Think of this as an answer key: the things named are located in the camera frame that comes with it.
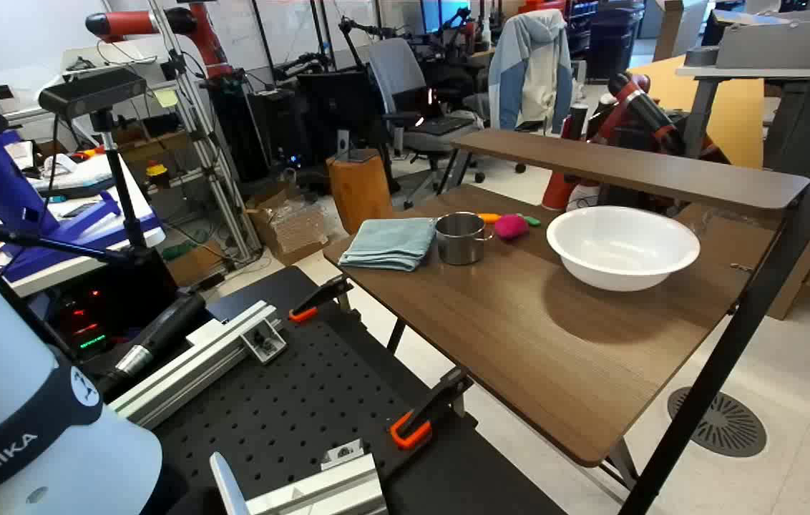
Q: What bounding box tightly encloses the metal lattice rack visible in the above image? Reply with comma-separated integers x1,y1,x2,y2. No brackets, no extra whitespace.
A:
139,0,262,268

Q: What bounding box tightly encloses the red robot on pedestal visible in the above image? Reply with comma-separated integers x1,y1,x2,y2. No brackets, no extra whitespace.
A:
541,72,711,213

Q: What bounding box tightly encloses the blue padded frame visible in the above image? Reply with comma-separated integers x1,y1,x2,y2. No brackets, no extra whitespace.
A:
0,126,168,294

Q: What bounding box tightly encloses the black orange handled clamp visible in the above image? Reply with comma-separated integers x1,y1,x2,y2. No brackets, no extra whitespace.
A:
385,368,475,454
286,274,355,328

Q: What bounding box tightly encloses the white plastic bowl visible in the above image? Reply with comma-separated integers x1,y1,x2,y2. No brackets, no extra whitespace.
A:
543,203,704,294

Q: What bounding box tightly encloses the long wooden shelf board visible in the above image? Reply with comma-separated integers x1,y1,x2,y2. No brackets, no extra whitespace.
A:
439,126,810,213

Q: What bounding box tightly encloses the folded light blue towel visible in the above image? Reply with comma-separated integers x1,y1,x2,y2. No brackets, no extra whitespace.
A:
335,213,437,274

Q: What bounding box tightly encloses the black cable connector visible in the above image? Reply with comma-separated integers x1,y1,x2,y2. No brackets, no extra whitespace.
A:
97,292,211,395

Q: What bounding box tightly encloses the pink and green toy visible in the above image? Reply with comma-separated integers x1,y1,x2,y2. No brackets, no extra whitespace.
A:
488,212,543,243

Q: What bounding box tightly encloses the black camera on stand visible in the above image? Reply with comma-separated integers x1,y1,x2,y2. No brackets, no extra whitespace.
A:
36,65,155,255

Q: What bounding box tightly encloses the cardboard box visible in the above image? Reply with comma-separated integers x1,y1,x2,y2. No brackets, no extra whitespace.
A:
242,182,335,268

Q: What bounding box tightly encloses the grey desk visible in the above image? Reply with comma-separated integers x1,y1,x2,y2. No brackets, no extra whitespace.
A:
674,63,810,193

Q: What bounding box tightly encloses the black perforated breadboard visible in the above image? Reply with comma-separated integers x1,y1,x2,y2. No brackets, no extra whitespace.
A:
148,266,568,515

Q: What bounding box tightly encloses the black slanted table leg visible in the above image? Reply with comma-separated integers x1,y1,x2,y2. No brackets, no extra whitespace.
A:
381,149,471,365
616,182,810,515

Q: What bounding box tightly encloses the aluminium extrusion rail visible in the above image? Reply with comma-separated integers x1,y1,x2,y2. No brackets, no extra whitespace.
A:
105,296,288,432
205,438,389,515

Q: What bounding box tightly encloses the blue white jacket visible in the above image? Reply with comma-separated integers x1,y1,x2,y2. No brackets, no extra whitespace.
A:
485,9,578,135

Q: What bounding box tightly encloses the small metal pot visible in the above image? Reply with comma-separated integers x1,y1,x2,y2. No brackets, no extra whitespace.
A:
431,208,495,268

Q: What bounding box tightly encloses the large tan cardboard sheet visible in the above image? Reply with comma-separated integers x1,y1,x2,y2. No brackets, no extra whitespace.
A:
630,53,770,171

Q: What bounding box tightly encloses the round floor drain grate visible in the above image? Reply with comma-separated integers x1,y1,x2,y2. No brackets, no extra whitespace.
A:
667,382,770,461

